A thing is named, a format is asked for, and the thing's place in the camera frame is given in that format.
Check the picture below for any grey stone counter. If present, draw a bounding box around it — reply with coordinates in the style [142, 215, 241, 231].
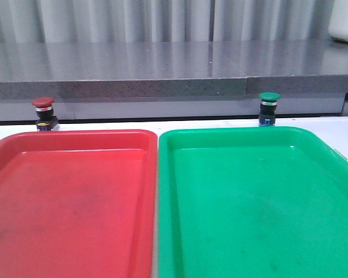
[0, 39, 348, 122]

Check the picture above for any red mushroom push button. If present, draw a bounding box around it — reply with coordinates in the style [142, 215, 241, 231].
[31, 97, 60, 131]

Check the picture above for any green plastic tray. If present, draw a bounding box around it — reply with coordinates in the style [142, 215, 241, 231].
[158, 127, 348, 277]

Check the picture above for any red plastic tray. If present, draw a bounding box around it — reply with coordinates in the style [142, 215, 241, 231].
[0, 130, 157, 277]

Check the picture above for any white container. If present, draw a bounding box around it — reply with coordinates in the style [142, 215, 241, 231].
[328, 0, 348, 43]

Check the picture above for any green mushroom push button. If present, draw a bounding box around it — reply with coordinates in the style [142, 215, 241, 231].
[259, 92, 281, 127]

